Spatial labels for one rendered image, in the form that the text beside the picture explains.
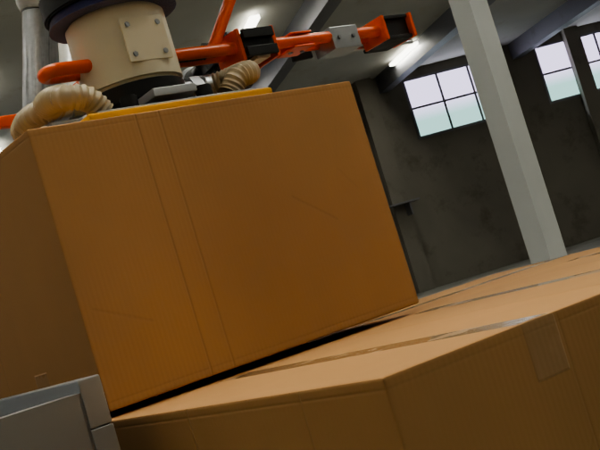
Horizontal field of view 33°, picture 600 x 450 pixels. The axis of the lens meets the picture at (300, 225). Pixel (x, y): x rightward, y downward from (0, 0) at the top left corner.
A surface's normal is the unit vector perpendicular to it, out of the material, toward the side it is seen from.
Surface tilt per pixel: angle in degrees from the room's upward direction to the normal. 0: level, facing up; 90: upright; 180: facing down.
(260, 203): 90
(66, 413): 90
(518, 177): 90
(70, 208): 90
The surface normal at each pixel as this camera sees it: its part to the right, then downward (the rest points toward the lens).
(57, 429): 0.55, -0.22
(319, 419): -0.78, 0.20
